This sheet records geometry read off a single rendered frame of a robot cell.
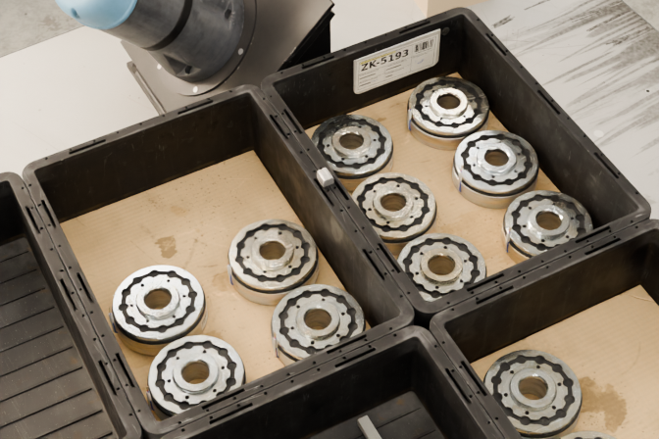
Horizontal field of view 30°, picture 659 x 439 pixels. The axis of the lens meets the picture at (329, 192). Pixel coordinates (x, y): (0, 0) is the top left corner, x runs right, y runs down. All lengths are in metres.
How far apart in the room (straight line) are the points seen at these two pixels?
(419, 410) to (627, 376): 0.23
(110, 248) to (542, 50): 0.76
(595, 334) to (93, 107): 0.82
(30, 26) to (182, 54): 1.45
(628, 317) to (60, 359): 0.63
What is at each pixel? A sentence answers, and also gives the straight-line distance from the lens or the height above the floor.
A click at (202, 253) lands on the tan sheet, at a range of 1.45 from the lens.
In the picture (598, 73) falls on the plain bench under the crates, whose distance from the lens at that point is 1.87.
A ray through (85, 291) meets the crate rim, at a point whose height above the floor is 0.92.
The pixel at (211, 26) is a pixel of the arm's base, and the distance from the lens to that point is 1.64.
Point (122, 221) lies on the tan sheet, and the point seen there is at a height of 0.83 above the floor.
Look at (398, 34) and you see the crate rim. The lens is 1.55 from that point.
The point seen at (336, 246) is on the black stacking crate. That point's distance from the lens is 1.38.
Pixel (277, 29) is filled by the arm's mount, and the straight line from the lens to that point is 1.63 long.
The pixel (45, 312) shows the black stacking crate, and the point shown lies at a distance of 1.43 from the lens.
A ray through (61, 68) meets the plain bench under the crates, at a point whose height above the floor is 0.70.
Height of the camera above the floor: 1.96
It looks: 49 degrees down
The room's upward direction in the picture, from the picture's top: 1 degrees counter-clockwise
